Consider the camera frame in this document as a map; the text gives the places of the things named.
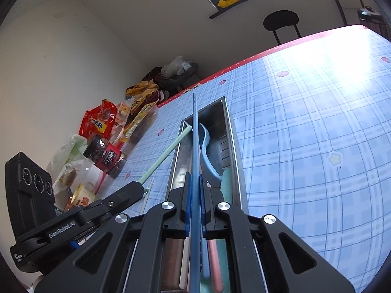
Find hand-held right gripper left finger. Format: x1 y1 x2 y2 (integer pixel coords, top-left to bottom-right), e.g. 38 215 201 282
33 172 193 293

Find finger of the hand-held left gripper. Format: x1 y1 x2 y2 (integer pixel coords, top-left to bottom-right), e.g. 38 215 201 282
75 181 146 232

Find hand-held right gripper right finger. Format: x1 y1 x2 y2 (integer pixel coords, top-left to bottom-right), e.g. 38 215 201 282
199 173 356 293

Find green spoon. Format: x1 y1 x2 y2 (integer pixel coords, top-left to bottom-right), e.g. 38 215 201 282
220 169 235 293

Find blue chopstick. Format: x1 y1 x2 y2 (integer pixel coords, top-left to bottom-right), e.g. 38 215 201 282
189 91 202 293
200 240 212 279

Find blue spoon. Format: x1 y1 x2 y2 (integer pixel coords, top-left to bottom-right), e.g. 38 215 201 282
198 122 222 188

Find light green chopstick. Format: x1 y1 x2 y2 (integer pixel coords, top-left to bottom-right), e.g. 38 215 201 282
138 125 194 190

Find steel utensil tray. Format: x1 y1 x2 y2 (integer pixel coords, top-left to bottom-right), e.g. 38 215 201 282
159 96 249 293

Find beige chopstick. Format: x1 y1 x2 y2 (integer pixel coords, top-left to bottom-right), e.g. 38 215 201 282
141 178 155 216

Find yellow printed cup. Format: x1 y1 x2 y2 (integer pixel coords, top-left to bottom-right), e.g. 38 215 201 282
69 183 98 208

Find white translucent plastic container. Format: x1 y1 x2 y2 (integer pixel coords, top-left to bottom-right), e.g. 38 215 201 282
76 162 101 190

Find red label snack jar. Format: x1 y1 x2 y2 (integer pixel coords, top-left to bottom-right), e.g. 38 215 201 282
82 136 127 179

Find brown pastry packet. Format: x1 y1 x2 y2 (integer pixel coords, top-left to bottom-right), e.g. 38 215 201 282
59 166 80 190

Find beige spoon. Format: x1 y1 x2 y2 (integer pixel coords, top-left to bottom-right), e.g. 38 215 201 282
179 240 187 290

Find pink spoon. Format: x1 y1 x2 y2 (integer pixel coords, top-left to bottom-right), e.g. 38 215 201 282
207 240 224 293

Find green print plastic bag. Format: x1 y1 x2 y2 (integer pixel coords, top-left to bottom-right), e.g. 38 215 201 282
50 134 87 171

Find clear packet of dark snacks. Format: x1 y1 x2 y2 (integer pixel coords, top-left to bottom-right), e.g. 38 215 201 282
118 104 159 144

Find small orange yellow packet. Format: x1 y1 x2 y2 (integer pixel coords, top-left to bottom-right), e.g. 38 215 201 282
114 99 135 135

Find red snack packet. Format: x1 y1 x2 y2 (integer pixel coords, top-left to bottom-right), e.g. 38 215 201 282
79 99 118 139

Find yellow snack packets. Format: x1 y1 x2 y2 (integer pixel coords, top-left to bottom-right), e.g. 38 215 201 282
126 81 159 98

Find dark red bag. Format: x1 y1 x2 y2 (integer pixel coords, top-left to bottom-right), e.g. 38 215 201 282
143 67 164 83

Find dark chair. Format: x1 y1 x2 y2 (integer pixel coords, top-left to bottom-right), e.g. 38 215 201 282
143 63 204 98

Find blue plaid tablecloth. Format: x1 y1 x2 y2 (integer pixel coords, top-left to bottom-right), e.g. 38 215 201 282
98 24 391 293

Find white plastic bag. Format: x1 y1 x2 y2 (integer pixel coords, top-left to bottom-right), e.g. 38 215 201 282
160 56 191 77

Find black round chair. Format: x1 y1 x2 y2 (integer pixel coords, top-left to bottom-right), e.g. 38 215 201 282
263 10 303 46

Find dark pot with lid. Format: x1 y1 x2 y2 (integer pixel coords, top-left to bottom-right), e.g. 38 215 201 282
357 4 384 25

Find black chair frame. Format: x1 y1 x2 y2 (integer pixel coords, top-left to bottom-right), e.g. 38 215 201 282
328 0 362 26

